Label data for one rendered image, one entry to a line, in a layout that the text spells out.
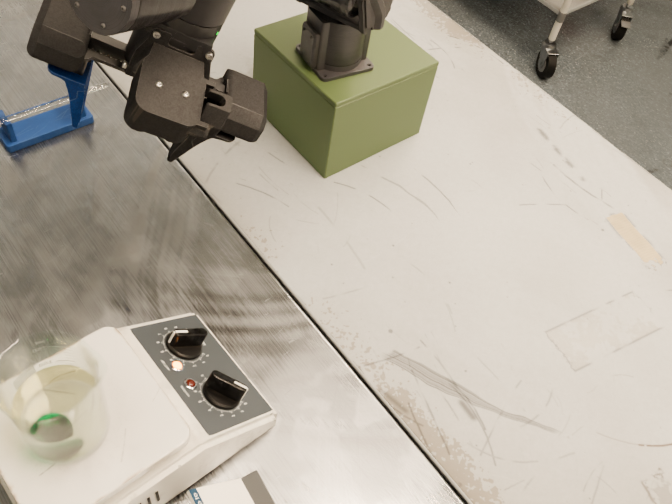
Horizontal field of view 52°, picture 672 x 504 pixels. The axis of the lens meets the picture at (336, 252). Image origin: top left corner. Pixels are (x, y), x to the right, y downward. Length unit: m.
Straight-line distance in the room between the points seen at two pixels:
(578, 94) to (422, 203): 1.86
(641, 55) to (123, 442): 2.63
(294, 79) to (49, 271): 0.32
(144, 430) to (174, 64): 0.27
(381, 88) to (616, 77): 2.07
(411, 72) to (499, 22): 2.06
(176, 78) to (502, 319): 0.40
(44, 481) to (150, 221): 0.32
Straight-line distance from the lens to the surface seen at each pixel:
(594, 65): 2.79
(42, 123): 0.86
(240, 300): 0.69
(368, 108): 0.77
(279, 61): 0.79
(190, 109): 0.52
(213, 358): 0.61
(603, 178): 0.92
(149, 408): 0.54
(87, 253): 0.74
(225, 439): 0.57
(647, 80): 2.83
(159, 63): 0.53
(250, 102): 0.59
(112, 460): 0.53
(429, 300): 0.72
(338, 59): 0.75
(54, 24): 0.57
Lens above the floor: 1.48
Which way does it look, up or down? 52 degrees down
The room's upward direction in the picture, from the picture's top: 11 degrees clockwise
